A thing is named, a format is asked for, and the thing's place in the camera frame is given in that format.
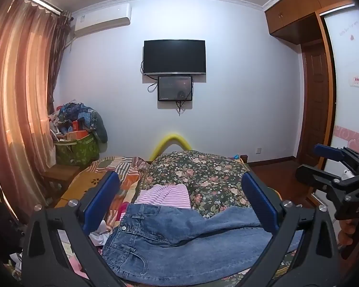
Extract blue denim pants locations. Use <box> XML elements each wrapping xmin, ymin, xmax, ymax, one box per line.
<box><xmin>102</xmin><ymin>203</ymin><xmax>303</xmax><ymax>286</ymax></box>

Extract black wall television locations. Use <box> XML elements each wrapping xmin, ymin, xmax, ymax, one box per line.
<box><xmin>143</xmin><ymin>39</ymin><xmax>206</xmax><ymax>76</ymax></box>

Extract yellow foam tube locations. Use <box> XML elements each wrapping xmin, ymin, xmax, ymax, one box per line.
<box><xmin>150</xmin><ymin>132</ymin><xmax>192</xmax><ymax>162</ymax></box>

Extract white air conditioner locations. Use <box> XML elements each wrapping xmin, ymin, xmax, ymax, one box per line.
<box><xmin>73</xmin><ymin>3</ymin><xmax>132</xmax><ymax>39</ymax></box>

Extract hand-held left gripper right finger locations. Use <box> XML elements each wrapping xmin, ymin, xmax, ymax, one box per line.
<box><xmin>241</xmin><ymin>172</ymin><xmax>340</xmax><ymax>287</ymax></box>

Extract orange brown curtain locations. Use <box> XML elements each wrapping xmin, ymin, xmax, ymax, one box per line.
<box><xmin>0</xmin><ymin>0</ymin><xmax>75</xmax><ymax>217</ymax></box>

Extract pile of clothes and boxes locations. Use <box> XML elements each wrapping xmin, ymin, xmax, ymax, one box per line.
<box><xmin>49</xmin><ymin>100</ymin><xmax>109</xmax><ymax>144</ymax></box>

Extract orange patterned bed sheet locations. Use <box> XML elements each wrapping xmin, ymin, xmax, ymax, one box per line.
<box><xmin>55</xmin><ymin>155</ymin><xmax>151</xmax><ymax>237</ymax></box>

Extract black television cable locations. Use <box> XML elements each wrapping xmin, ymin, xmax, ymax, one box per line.
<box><xmin>141</xmin><ymin>60</ymin><xmax>159</xmax><ymax>94</ymax></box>

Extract green patterned storage bag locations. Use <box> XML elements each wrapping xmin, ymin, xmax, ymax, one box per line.
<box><xmin>54</xmin><ymin>133</ymin><xmax>100</xmax><ymax>167</ymax></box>

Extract wooden overhead wardrobe cabinets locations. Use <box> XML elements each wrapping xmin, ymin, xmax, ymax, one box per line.
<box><xmin>263</xmin><ymin>0</ymin><xmax>359</xmax><ymax>45</ymax></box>

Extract brown wooden room door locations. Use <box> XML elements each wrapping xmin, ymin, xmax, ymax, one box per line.
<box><xmin>299</xmin><ymin>43</ymin><xmax>332</xmax><ymax>162</ymax></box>

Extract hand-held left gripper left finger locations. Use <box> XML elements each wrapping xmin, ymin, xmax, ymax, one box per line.
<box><xmin>22</xmin><ymin>171</ymin><xmax>126</xmax><ymax>287</ymax></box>

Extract small black wall monitor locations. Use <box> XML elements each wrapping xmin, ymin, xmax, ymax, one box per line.
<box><xmin>157</xmin><ymin>76</ymin><xmax>193</xmax><ymax>102</ymax></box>

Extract pink striped garment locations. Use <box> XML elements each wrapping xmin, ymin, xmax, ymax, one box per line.
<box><xmin>136</xmin><ymin>184</ymin><xmax>192</xmax><ymax>210</ymax></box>

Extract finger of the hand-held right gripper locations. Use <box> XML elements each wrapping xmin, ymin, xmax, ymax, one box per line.
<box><xmin>314</xmin><ymin>143</ymin><xmax>359</xmax><ymax>173</ymax></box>
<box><xmin>296</xmin><ymin>164</ymin><xmax>359</xmax><ymax>204</ymax></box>

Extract dark floral blanket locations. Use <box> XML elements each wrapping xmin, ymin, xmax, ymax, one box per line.
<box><xmin>145</xmin><ymin>150</ymin><xmax>291</xmax><ymax>219</ymax></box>

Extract white crumpled cloth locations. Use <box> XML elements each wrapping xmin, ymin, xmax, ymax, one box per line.
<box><xmin>89</xmin><ymin>220</ymin><xmax>118</xmax><ymax>246</ymax></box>

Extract person's right hand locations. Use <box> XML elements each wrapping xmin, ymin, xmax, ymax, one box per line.
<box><xmin>337</xmin><ymin>218</ymin><xmax>357</xmax><ymax>248</ymax></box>

